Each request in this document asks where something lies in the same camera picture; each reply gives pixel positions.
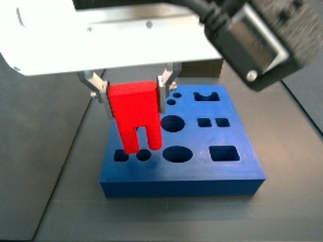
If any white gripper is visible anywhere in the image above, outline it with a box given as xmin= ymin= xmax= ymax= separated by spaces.
xmin=0 ymin=0 xmax=220 ymax=119

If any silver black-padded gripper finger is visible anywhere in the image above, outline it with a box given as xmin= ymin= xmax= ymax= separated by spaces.
xmin=156 ymin=62 xmax=181 ymax=113

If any red square-circle peg object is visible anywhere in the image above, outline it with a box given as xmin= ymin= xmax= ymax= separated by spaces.
xmin=107 ymin=80 xmax=161 ymax=154

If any black curved object holder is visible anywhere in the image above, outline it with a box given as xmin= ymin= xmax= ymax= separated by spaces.
xmin=179 ymin=59 xmax=223 ymax=78

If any blue shape-sorting foam board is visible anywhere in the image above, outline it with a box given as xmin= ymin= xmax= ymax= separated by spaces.
xmin=100 ymin=85 xmax=265 ymax=198

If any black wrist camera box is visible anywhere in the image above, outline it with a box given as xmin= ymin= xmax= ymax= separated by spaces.
xmin=204 ymin=0 xmax=323 ymax=92

